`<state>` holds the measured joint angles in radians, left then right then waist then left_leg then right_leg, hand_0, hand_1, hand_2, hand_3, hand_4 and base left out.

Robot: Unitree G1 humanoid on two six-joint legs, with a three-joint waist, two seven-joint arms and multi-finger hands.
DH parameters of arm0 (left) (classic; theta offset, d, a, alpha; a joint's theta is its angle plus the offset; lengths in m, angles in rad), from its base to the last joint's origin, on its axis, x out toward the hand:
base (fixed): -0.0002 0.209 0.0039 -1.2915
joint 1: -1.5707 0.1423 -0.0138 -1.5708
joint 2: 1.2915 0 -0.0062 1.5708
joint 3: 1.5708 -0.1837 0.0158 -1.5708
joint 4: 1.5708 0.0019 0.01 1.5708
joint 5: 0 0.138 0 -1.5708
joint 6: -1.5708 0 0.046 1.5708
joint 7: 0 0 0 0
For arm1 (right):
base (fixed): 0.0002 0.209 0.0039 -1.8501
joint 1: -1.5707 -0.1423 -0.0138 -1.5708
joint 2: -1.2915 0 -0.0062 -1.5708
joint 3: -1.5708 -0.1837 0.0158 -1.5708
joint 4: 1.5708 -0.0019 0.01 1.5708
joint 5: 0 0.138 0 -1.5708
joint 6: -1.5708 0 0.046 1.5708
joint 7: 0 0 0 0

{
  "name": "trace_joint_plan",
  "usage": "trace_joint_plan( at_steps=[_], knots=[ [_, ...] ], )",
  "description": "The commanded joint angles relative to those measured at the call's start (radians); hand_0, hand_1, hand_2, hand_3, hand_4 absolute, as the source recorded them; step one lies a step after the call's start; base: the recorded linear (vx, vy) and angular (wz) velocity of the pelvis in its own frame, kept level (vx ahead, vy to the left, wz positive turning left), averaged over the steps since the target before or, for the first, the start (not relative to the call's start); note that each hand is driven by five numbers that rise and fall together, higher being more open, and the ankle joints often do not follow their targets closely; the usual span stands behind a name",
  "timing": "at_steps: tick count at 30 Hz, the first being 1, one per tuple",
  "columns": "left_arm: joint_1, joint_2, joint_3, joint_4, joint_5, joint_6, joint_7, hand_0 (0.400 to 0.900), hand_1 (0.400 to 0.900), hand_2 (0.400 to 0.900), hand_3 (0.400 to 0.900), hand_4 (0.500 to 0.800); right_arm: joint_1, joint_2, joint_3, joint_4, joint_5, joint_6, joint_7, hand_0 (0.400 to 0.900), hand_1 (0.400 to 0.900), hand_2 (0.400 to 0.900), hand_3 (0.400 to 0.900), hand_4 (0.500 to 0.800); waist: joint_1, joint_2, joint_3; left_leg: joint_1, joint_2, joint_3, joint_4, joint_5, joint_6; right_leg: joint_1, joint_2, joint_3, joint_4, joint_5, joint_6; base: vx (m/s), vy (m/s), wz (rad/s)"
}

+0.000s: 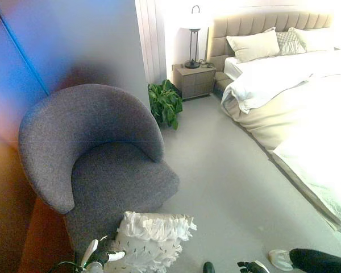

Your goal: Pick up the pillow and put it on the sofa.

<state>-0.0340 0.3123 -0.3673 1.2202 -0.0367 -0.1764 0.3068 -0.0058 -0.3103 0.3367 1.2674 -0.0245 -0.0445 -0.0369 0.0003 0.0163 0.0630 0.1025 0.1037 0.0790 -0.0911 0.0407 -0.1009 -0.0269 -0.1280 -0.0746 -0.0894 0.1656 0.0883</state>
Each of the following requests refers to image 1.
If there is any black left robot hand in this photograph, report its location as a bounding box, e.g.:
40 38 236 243
82 235 126 267

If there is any patterned gray cushion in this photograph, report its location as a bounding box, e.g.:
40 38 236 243
275 29 307 56

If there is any gray fabric tub armchair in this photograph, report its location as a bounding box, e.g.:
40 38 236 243
18 84 180 257

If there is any white sneaker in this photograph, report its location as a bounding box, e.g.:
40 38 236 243
268 249 295 272

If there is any taupe wooden nightstand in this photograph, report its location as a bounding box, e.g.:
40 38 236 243
172 63 217 101

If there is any bed with white duvet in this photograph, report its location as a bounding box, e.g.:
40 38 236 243
221 48 341 228

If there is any beige bed pillow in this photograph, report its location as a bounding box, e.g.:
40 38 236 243
226 27 281 64

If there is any taupe bed frame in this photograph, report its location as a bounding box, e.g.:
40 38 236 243
214 71 341 233

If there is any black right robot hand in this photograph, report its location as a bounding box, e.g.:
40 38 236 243
237 259 269 273

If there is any person's leg in dark trousers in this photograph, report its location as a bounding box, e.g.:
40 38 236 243
289 248 341 273

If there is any white mattress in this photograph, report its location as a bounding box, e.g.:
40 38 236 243
223 56 243 79

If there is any white fringed throw pillow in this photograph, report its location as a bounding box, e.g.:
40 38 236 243
103 210 197 273

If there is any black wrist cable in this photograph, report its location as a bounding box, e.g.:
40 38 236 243
54 260 85 273

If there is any green potted plant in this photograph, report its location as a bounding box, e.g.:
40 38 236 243
147 79 184 130

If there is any black table lamp white shade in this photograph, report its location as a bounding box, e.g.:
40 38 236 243
179 5 203 70

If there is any beige tufted headboard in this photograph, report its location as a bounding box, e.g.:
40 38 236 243
206 11 335 72

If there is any brown wooden cabinet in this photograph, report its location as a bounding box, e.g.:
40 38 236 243
0 133 75 273

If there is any white bed pillow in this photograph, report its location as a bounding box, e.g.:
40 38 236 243
288 27 336 53

